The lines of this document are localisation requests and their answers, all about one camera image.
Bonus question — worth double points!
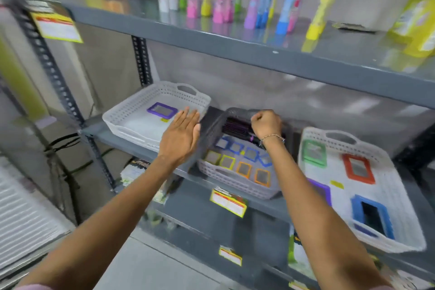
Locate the person's left hand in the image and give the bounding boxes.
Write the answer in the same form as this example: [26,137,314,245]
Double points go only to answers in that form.
[158,107,202,169]

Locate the person's right hand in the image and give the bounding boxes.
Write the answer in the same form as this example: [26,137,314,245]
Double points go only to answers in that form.
[251,110,284,141]

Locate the black purple hairbrush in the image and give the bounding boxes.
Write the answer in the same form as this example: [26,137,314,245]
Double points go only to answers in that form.
[222,117,264,142]

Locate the person's left forearm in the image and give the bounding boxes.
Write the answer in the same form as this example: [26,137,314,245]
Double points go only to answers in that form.
[15,155,186,290]

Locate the person's right forearm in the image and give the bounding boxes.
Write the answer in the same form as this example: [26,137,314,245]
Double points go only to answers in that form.
[261,137,396,290]

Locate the purple framed mirror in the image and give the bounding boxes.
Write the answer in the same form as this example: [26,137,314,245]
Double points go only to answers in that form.
[146,102,179,120]
[307,178,332,207]

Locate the grey plastic basket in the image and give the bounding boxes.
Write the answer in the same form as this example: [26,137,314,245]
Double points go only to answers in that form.
[196,107,297,201]

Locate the pile of small framed mirrors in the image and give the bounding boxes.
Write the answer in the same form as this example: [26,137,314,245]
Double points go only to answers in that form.
[203,135,273,188]

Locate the white plastic basket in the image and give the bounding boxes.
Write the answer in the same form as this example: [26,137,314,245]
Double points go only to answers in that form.
[298,126,427,254]
[102,81,211,153]

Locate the green framed mirror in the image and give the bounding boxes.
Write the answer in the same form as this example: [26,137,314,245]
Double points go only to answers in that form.
[301,139,328,168]

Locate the grey metal shelving unit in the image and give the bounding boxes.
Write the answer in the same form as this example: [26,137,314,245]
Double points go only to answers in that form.
[0,0,435,290]

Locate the stack of printed packets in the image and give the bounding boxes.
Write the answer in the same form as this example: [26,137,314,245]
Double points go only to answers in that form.
[120,159,151,187]

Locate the yellow shelf price label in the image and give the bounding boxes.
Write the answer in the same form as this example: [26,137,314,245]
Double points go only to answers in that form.
[210,187,248,218]
[30,12,84,44]
[218,245,243,267]

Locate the red framed mirror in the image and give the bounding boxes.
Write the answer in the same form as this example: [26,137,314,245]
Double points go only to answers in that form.
[342,153,376,185]

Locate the dark flat wrapper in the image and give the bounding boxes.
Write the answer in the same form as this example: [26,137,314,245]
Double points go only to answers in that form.
[332,22,378,34]

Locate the green printed packet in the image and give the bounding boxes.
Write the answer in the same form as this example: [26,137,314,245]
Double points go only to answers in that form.
[288,231,317,281]

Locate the blue framed mirror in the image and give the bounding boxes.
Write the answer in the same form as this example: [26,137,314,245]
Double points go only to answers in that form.
[350,194,395,240]

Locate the yellow green refill pouches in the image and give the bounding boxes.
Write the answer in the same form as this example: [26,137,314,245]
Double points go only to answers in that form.
[387,0,435,58]

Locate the white slatted panel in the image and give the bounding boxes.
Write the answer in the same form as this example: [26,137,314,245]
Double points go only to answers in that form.
[0,163,73,271]

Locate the thin silver bracelet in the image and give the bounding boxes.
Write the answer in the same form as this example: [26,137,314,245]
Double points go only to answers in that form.
[259,134,286,146]

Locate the black cables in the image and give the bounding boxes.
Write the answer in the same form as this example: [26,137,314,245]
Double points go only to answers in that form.
[43,133,83,156]

